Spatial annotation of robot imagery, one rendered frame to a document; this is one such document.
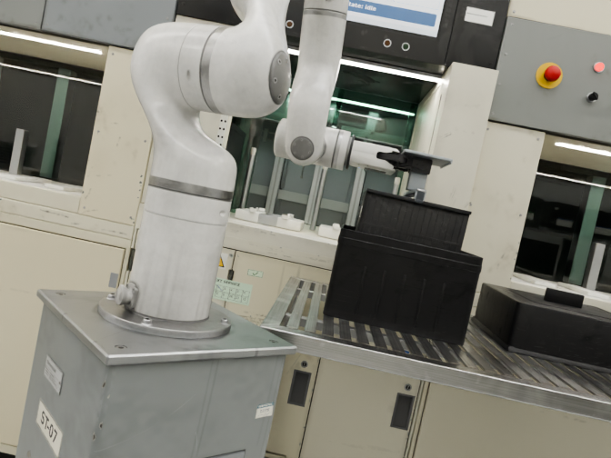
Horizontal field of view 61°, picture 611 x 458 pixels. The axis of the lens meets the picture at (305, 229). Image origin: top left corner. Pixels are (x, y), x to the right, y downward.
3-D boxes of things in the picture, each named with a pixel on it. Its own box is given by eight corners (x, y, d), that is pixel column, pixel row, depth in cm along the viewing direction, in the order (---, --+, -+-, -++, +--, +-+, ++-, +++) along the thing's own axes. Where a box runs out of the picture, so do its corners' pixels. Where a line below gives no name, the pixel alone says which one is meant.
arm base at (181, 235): (130, 341, 62) (159, 190, 61) (78, 297, 76) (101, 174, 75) (255, 337, 75) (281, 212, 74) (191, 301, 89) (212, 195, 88)
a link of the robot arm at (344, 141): (332, 170, 117) (345, 173, 117) (331, 165, 108) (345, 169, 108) (340, 133, 117) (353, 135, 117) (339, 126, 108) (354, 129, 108)
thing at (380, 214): (342, 281, 125) (373, 153, 124) (425, 301, 124) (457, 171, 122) (341, 297, 101) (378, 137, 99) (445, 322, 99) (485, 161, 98)
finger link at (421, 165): (397, 168, 109) (428, 174, 109) (399, 167, 106) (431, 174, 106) (401, 154, 109) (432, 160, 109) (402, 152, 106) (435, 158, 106)
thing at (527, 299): (505, 351, 102) (521, 286, 101) (470, 319, 131) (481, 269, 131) (659, 385, 100) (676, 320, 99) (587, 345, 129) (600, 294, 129)
